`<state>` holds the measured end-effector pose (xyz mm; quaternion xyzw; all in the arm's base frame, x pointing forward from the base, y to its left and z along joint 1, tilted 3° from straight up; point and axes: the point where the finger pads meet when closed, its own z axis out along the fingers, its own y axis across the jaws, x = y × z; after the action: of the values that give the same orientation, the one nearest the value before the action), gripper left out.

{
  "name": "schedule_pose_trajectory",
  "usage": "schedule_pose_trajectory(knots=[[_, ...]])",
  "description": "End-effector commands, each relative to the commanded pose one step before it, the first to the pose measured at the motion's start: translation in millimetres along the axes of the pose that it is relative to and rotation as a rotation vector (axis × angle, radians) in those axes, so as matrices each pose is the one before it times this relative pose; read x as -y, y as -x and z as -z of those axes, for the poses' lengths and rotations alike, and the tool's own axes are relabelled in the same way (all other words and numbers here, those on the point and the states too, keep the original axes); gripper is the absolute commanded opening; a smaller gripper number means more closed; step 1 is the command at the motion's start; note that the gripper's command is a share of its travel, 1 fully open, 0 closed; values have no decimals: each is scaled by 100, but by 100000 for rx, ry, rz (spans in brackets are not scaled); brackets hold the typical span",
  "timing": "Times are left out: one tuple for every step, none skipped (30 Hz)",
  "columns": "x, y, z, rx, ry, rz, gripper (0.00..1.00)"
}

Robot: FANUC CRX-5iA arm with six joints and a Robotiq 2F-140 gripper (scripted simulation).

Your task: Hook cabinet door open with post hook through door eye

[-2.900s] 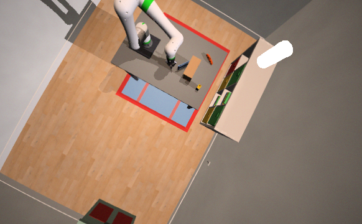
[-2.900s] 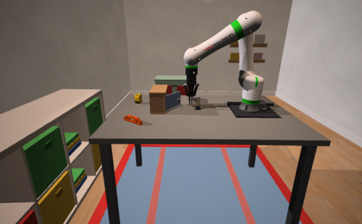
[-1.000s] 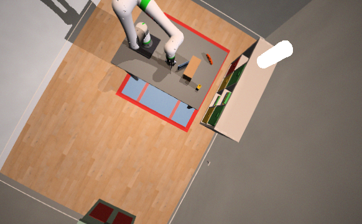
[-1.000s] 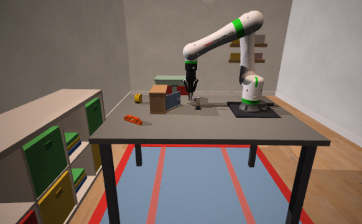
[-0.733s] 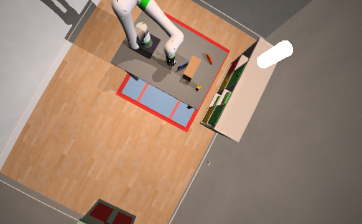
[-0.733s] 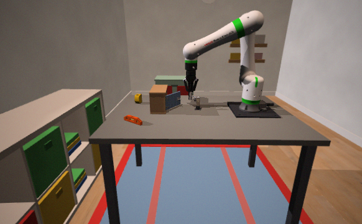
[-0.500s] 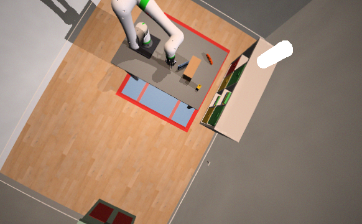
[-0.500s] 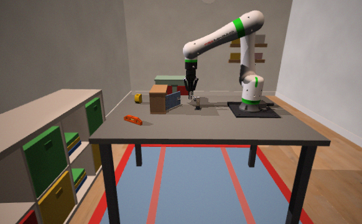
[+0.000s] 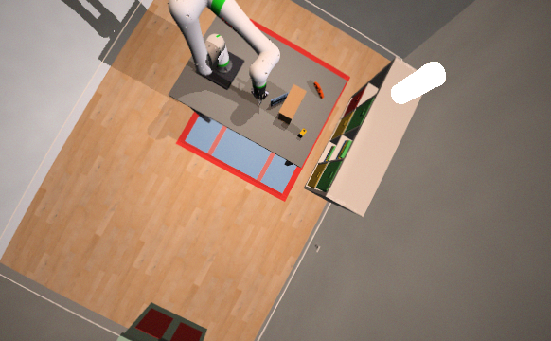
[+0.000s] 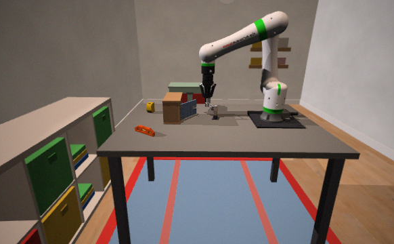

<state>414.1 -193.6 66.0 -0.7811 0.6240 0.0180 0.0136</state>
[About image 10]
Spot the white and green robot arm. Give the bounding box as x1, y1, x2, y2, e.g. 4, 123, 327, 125
199, 12, 298, 123

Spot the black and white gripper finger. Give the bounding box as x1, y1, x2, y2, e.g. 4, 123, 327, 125
208, 83, 217, 103
199, 83, 208, 107

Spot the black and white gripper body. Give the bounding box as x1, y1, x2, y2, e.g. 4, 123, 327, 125
202, 75, 213, 87

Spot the yellow tape measure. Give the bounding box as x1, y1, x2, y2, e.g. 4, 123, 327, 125
146, 102, 154, 113

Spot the orange torpedo level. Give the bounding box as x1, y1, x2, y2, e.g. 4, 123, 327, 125
135, 125, 155, 137

